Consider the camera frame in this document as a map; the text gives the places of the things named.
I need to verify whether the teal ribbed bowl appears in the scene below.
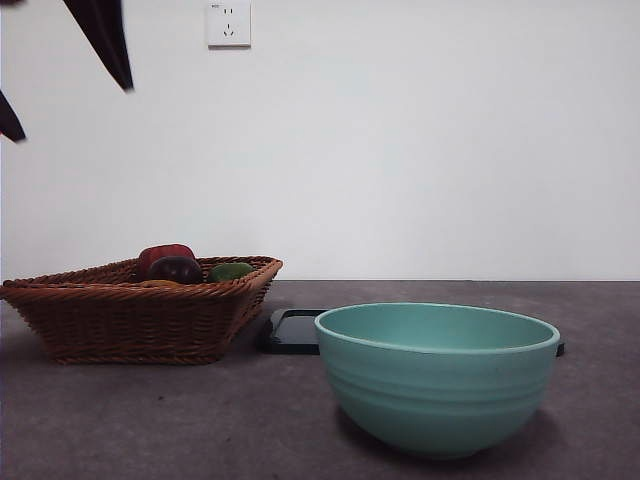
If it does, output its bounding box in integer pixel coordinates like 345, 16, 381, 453
313, 302, 561, 460

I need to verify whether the red apple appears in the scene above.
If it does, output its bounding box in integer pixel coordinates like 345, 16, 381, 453
138, 243, 197, 281

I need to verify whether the white wall socket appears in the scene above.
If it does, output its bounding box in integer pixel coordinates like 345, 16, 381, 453
207, 0, 253, 50

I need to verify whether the dark teal rectangular tray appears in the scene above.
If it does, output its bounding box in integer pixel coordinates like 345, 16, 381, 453
255, 308, 566, 358

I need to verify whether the dark purple round fruit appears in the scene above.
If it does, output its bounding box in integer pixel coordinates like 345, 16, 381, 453
147, 256, 204, 285

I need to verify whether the green avocado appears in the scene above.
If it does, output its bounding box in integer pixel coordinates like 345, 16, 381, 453
207, 262, 256, 285

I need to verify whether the brown wicker basket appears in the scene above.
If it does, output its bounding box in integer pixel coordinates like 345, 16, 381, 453
0, 256, 285, 366

